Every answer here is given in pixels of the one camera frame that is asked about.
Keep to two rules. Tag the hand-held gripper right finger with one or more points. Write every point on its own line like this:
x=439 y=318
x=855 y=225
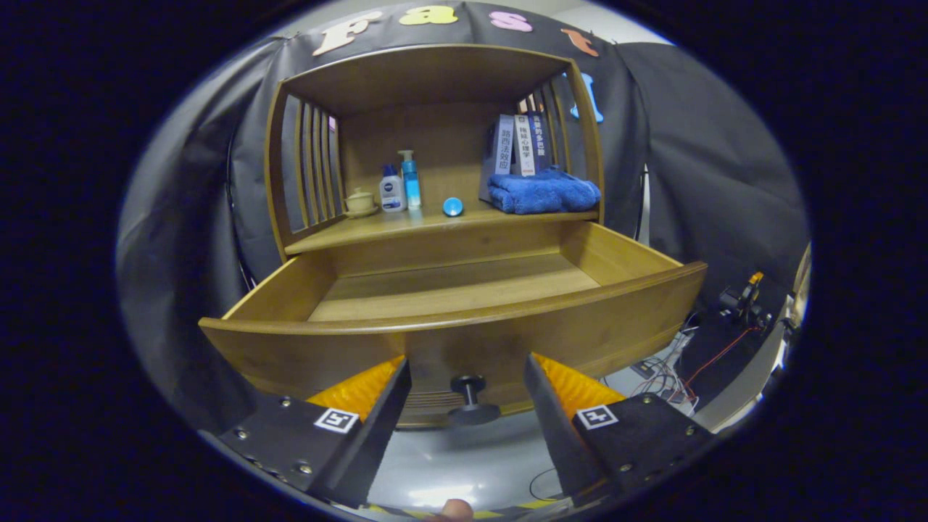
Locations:
x=558 y=435

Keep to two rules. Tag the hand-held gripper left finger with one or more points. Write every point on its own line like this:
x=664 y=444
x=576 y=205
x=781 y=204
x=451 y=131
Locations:
x=373 y=442

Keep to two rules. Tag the wooden drawer with black knob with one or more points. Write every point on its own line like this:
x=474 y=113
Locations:
x=507 y=341

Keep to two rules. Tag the blue white cosmetic tube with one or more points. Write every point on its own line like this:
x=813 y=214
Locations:
x=452 y=206

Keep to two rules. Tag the wooden countertop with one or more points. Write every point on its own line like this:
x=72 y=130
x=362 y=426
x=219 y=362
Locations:
x=406 y=224

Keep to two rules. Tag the wooden cabinet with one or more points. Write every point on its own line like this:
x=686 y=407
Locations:
x=435 y=138

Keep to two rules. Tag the black orange device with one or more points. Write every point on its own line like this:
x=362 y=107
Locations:
x=743 y=301

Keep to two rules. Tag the beige lidded teacup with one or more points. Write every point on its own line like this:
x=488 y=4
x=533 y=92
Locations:
x=359 y=203

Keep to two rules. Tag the black light stand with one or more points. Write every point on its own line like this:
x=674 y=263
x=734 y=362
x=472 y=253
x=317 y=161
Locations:
x=643 y=210

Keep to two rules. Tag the blue folded towel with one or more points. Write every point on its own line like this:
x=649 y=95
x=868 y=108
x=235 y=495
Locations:
x=544 y=192

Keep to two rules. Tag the white bottle with blue cap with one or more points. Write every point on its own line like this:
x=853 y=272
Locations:
x=392 y=194

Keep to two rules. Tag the blue pump bottle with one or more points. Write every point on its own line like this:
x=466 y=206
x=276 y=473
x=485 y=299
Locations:
x=411 y=185

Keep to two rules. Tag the beige panel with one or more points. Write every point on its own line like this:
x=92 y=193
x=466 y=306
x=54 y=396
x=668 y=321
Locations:
x=801 y=283

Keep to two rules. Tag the white book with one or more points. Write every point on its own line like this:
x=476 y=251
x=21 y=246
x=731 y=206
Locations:
x=525 y=145

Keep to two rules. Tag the dark blue book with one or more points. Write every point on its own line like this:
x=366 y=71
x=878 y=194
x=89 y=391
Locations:
x=540 y=141

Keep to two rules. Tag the grey book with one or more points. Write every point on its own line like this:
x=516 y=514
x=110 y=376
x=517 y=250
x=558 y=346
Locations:
x=502 y=145

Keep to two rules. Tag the black backdrop cloth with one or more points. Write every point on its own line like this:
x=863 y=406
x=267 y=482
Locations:
x=725 y=181

